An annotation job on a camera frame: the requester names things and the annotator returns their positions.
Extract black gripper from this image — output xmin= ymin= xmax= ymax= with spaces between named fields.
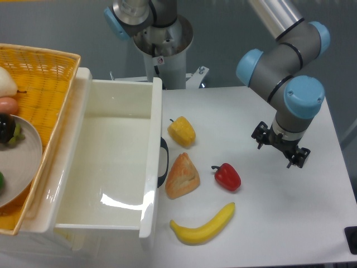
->
xmin=251 ymin=121 xmax=311 ymax=168

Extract red toy pepper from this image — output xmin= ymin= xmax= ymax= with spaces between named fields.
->
xmin=211 ymin=163 xmax=242 ymax=192

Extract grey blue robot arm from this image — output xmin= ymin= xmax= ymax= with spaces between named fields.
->
xmin=104 ymin=1 xmax=330 ymax=167

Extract yellow toy pepper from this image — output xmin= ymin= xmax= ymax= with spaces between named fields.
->
xmin=167 ymin=116 xmax=196 ymax=147

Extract toy bread wedge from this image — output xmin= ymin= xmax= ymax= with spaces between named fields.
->
xmin=165 ymin=152 xmax=200 ymax=199

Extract black corner device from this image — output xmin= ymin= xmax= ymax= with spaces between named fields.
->
xmin=344 ymin=226 xmax=357 ymax=255

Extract yellow toy banana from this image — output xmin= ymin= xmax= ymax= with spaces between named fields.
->
xmin=170 ymin=202 xmax=235 ymax=246

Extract white plastic drawer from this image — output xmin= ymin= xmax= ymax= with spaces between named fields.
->
xmin=20 ymin=68 xmax=162 ymax=240

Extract white drawer cabinet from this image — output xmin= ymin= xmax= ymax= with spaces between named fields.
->
xmin=1 ymin=230 xmax=150 ymax=267

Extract yellow woven basket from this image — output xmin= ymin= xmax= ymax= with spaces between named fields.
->
xmin=1 ymin=44 xmax=81 ymax=236

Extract grey plate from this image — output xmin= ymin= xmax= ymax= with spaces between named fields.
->
xmin=1 ymin=116 xmax=42 ymax=207

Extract dark toy eggplant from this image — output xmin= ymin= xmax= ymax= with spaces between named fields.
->
xmin=1 ymin=113 xmax=25 ymax=145

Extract pink toy sausage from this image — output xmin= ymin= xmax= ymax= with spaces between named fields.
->
xmin=0 ymin=97 xmax=19 ymax=115

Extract white toy pear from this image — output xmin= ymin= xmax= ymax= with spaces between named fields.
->
xmin=0 ymin=67 xmax=26 ymax=98

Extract green toy vegetable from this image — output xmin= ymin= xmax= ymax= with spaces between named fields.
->
xmin=0 ymin=172 xmax=6 ymax=195

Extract black drawer handle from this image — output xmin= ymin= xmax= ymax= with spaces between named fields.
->
xmin=157 ymin=137 xmax=170 ymax=188

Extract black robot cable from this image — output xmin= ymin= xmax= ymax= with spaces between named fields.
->
xmin=151 ymin=43 xmax=160 ymax=78

